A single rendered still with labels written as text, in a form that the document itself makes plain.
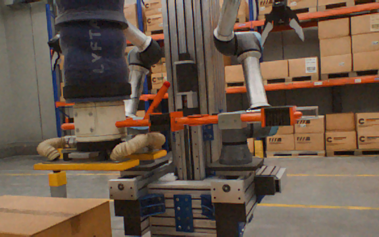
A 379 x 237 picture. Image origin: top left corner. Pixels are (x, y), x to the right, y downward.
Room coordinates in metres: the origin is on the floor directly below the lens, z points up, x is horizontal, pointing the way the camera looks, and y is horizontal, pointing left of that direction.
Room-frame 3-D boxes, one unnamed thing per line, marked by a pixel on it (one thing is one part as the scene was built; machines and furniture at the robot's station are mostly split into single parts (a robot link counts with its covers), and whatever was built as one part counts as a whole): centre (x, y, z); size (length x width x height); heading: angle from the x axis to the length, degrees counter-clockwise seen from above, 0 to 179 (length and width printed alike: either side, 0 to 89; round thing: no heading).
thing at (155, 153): (1.34, 0.26, 1.17); 0.34 x 0.10 x 0.05; 67
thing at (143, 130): (1.85, 0.27, 1.20); 0.13 x 0.12 x 0.14; 40
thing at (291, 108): (1.01, -0.25, 1.27); 0.08 x 0.07 x 0.05; 67
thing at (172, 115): (1.15, 0.07, 1.27); 0.10 x 0.08 x 0.06; 157
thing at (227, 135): (1.68, -0.21, 1.20); 0.13 x 0.12 x 0.14; 100
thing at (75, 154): (1.25, 0.30, 1.21); 0.34 x 0.25 x 0.06; 67
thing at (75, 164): (1.17, 0.34, 1.17); 0.34 x 0.10 x 0.05; 67
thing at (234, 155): (1.68, -0.20, 1.09); 0.15 x 0.15 x 0.10
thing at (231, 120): (1.07, -0.13, 1.26); 0.07 x 0.07 x 0.04; 67
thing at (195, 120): (1.29, 0.07, 1.27); 0.93 x 0.30 x 0.04; 67
